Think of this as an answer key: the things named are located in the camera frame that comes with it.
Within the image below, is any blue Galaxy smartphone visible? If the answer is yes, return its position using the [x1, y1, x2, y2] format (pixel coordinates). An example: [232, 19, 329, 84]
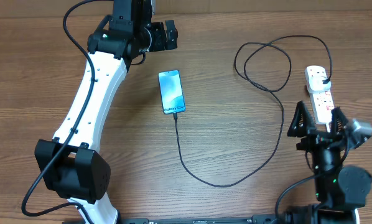
[158, 70, 186, 114]

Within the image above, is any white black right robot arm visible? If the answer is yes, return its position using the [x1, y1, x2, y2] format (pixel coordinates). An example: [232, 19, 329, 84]
[274, 101, 372, 223]

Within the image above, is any white power strip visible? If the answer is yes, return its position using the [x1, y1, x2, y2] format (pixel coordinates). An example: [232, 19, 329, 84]
[304, 65, 338, 126]

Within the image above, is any black USB charger cable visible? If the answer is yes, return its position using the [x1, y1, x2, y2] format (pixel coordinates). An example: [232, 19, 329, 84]
[172, 35, 333, 189]

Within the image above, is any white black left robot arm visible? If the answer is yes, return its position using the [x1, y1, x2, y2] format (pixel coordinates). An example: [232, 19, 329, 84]
[35, 0, 178, 223]

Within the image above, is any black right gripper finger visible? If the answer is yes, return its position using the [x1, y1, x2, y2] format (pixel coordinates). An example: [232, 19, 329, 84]
[287, 101, 317, 138]
[330, 107, 349, 134]

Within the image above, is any white charger plug adapter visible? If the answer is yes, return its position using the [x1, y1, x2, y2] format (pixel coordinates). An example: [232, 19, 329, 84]
[306, 75, 332, 94]

